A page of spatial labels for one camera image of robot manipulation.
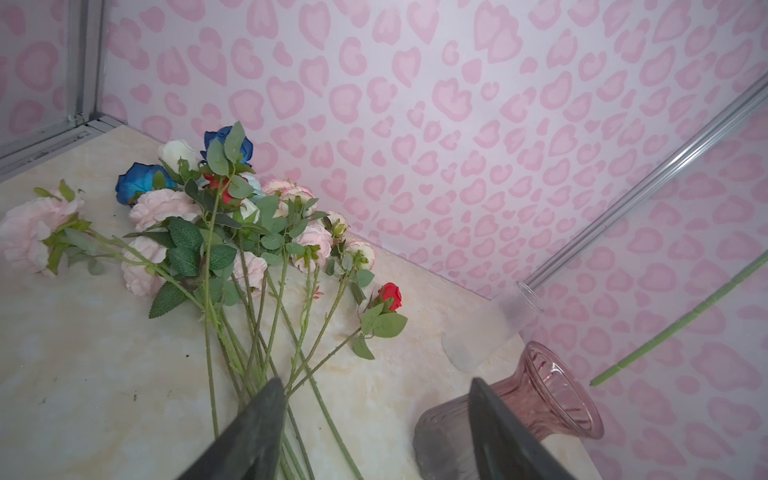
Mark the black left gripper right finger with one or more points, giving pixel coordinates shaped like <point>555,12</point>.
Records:
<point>503,447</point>

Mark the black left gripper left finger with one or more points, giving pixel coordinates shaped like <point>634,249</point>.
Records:
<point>250,446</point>

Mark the pink ribbed glass vase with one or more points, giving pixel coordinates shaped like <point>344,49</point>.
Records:
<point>542,393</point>

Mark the small red artificial rose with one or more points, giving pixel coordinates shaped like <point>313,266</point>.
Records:
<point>380,318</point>

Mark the orange artificial rose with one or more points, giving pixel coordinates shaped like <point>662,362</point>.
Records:
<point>681,322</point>

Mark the blue artificial rose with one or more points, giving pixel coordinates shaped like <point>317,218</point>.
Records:
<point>139,179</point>
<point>223,159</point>

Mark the clear frosted glass vase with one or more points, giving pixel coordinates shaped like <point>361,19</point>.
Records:
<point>469,339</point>

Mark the pink rosebud spray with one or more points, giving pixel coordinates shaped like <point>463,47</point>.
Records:
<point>316,243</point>

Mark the red rose in bunch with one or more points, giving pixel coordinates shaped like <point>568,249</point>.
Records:
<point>219,186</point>

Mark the white artificial rose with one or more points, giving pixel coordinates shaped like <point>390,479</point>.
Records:
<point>174,151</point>

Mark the aluminium frame left post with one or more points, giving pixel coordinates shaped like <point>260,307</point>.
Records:
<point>51,66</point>

